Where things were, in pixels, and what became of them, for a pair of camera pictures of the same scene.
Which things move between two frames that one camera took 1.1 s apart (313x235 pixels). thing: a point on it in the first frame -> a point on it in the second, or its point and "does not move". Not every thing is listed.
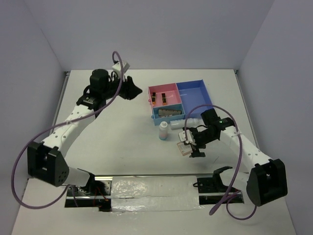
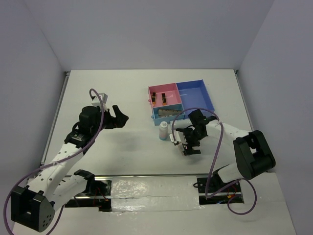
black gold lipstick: (153, 98) does not move
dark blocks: (164, 103) does not move
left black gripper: (130, 90) -> (118, 122)
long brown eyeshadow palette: (166, 112) does not move
